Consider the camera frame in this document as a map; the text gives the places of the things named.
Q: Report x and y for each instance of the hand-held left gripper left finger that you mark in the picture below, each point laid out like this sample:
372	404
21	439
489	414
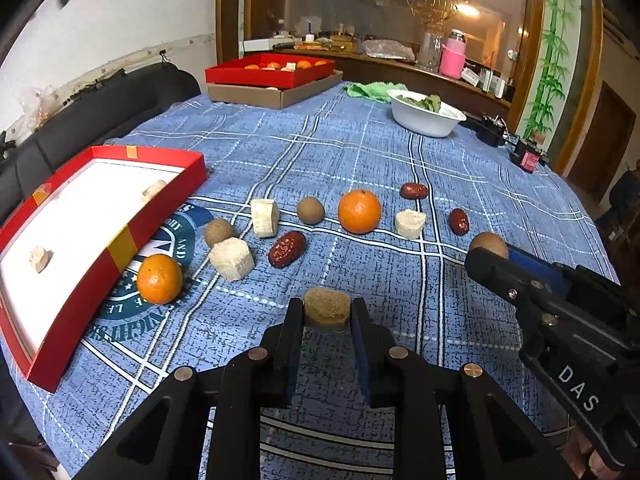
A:
295	342

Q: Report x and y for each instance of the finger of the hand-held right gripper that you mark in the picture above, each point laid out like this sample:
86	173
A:
492	272
537	270

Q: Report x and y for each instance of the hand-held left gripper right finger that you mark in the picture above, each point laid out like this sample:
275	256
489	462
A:
361	347

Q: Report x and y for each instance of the brown longan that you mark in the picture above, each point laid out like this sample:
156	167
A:
310	210
486	244
219	231

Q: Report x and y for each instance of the red date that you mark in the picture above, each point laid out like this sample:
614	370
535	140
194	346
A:
414	190
458	221
287	250

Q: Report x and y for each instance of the large orange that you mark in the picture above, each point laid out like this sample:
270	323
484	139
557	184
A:
359	211

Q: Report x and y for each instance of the small orange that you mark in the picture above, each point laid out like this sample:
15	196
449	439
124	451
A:
159	280

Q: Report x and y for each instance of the large red cardboard box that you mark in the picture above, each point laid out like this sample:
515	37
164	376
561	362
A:
95	220

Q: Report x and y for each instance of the person's right hand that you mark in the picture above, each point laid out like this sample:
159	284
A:
598	464

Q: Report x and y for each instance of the red and black charger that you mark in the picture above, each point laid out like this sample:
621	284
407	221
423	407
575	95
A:
529	157

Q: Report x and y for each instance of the wooden door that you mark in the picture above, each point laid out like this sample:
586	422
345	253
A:
600	140

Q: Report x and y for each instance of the white bowl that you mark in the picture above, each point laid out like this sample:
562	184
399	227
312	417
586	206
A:
425	120

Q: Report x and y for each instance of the green leaves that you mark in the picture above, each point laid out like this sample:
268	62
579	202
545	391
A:
425	102

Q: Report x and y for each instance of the pink thermos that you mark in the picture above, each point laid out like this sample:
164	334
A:
453	57

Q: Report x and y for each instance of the bamboo painted panel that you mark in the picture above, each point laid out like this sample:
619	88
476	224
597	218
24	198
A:
550	50

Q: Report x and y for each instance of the wooden counter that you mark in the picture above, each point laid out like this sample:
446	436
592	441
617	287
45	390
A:
400	72

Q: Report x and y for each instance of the green cloth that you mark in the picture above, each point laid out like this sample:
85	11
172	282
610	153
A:
367	91

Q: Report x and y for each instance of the clear glass jar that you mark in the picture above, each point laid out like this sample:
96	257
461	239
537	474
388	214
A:
429	52

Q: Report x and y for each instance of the brown cardboard box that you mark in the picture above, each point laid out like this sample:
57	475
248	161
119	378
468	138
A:
280	97

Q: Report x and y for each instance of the clear plastic bag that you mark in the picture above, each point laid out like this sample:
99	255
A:
387	49

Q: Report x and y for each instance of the small red box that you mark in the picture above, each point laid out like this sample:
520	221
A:
250	77

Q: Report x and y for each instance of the white flat box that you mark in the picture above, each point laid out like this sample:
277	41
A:
270	44

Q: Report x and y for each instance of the black sofa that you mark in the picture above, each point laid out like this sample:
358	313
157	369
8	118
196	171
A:
100	110

